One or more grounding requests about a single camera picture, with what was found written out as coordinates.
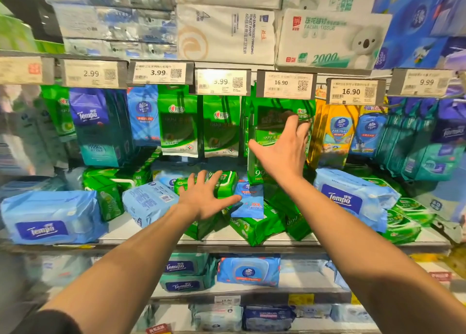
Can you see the black sleeve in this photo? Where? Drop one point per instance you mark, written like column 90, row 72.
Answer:
column 47, row 324

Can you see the pale blue wipes pack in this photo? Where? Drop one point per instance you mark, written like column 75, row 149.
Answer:
column 353, row 313

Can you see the metal shelf board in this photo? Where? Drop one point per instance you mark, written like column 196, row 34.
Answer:
column 145, row 241
column 255, row 295

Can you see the small blue wipes packet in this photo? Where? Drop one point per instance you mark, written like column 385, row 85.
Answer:
column 251, row 199

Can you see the row of shelf price tags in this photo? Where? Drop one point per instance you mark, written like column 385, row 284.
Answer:
column 222, row 82

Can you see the large blue wipes pack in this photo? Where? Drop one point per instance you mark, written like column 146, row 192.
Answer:
column 51, row 217
column 353, row 197

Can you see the green lidded wipes pack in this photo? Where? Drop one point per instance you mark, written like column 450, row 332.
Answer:
column 413, row 210
column 400, row 230
column 229, row 182

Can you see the person's left thumb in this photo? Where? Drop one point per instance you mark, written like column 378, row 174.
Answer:
column 228, row 200

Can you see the dark blue wipes pack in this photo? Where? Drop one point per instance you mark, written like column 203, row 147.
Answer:
column 268, row 318

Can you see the light blue wipes pack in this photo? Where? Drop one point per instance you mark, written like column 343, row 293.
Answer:
column 149, row 200
column 169, row 175

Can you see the white shelf label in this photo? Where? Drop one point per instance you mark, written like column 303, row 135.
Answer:
column 227, row 300

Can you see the person's left middle finger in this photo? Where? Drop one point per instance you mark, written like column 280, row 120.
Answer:
column 201, row 180

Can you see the yellow shelf label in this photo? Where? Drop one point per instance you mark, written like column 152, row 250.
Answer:
column 300, row 299

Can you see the large green hanging wipes packet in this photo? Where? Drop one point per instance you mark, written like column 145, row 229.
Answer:
column 265, row 126

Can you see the person's left hand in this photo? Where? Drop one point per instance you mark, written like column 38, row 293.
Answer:
column 200, row 202

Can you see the stack of clear-wrapped tissue packs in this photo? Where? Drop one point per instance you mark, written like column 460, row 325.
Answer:
column 113, row 20

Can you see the purple and teal hanging packets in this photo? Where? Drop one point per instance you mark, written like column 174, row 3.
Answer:
column 100, row 129

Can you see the pile of green wipes packs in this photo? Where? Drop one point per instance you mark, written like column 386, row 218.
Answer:
column 109, row 188

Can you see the person's right thumb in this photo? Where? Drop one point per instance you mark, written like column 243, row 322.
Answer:
column 259, row 149

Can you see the red shelf label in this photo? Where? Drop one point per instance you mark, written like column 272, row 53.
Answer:
column 158, row 329

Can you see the yellow hanging wipes packet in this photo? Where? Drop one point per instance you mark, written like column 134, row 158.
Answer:
column 333, row 137

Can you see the row of teal purple packets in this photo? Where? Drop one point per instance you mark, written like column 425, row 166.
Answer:
column 426, row 144

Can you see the light green tissue pack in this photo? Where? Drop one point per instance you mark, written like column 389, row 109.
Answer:
column 18, row 35

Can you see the white hanging packets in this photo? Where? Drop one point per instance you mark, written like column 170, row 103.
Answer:
column 29, row 133

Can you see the blue lidded wipes pack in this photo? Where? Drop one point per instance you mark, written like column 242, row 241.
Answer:
column 249, row 271

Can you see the teal wipes pack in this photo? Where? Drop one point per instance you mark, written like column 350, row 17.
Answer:
column 184, row 266
column 189, row 282

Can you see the person's right hand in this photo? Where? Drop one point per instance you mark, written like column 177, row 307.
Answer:
column 285, row 157

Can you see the blue penguin hanging wipes packet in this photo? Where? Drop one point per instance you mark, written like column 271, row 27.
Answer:
column 368, row 135

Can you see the person's right forearm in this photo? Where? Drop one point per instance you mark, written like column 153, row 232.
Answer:
column 364, row 257

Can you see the lower metal shelf board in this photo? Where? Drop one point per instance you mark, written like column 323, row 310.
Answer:
column 255, row 295

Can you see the white wipes pack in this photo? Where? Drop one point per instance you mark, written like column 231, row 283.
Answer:
column 216, row 317

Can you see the person's left forearm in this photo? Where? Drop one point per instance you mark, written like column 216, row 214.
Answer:
column 123, row 271

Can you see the person's left little finger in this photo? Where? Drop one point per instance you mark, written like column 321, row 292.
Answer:
column 181, row 193

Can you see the stack of blue tissue packs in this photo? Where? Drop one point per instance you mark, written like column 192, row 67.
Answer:
column 422, row 27

